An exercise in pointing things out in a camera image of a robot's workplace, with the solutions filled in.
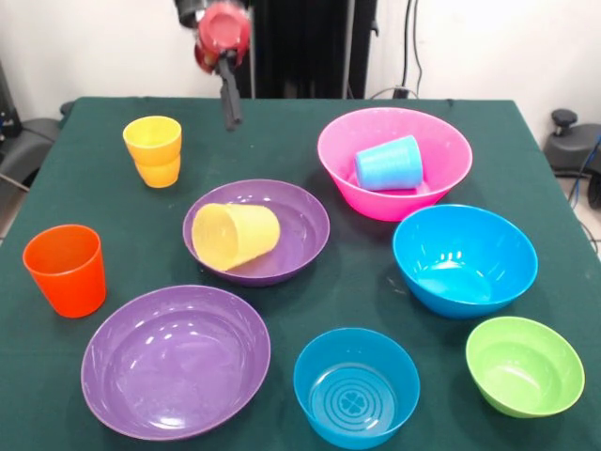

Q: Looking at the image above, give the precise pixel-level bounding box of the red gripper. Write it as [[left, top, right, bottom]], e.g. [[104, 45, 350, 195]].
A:
[[193, 0, 253, 133]]

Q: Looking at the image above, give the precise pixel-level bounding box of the pale yellow translucent cup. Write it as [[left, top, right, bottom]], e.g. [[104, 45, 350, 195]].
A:
[[191, 202, 282, 272]]

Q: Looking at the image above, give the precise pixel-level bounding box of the purple bowl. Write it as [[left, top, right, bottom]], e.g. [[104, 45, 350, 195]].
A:
[[181, 179, 331, 288], [80, 285, 272, 442]]

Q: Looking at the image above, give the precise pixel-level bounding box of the blue cup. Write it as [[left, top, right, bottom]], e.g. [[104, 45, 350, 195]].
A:
[[353, 134, 424, 193]]

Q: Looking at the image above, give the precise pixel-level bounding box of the small blue patterned bowl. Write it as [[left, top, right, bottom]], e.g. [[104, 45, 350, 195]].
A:
[[293, 327, 422, 450]]

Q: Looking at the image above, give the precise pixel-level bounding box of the amber yellow cup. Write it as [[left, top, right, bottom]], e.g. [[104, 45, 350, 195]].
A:
[[132, 153, 182, 190]]

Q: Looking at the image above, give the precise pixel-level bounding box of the dark green table cloth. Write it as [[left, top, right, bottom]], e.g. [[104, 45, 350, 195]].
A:
[[0, 96, 601, 451]]

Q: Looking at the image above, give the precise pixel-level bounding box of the pink bowl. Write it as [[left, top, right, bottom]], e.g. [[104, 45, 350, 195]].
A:
[[316, 106, 473, 223]]

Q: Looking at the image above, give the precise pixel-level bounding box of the orange cup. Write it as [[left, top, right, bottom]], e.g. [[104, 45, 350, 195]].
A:
[[22, 224, 108, 319]]

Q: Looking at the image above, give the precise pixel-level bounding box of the large blue bowl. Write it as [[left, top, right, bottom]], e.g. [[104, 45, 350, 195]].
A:
[[392, 204, 539, 320]]

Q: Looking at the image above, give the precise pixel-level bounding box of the green bowl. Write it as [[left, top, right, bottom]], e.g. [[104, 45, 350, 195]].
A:
[[465, 316, 586, 418]]

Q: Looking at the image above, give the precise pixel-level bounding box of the black wall cable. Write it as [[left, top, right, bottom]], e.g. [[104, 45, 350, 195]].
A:
[[411, 0, 424, 98], [401, 0, 414, 91]]

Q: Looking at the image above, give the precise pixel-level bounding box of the black pedestal leg with caster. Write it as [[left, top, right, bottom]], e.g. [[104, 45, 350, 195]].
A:
[[543, 108, 601, 210], [0, 101, 74, 192]]

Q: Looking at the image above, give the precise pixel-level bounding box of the blue cable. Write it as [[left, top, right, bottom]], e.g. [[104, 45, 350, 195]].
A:
[[567, 133, 601, 206]]

